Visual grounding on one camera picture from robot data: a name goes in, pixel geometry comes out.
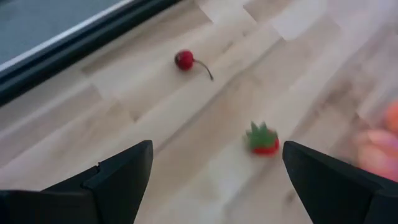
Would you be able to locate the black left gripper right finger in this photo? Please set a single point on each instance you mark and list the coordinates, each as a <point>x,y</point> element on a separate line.
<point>335,189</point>

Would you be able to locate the red toy cherry with stem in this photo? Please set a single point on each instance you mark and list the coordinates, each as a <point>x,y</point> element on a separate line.
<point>184,60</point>

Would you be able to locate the small toy strawberry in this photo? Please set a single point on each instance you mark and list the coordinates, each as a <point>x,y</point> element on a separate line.
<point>262,144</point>

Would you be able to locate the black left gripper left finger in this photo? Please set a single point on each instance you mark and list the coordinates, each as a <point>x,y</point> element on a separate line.
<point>109,193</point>

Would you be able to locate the clear plastic tupperware container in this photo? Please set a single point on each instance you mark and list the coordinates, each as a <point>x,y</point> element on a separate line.
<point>381,93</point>

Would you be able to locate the pink toy peach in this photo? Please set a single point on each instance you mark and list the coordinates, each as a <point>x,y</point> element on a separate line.
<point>377,152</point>

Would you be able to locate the black aluminium table frame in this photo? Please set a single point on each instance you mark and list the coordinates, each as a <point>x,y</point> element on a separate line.
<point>77,49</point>

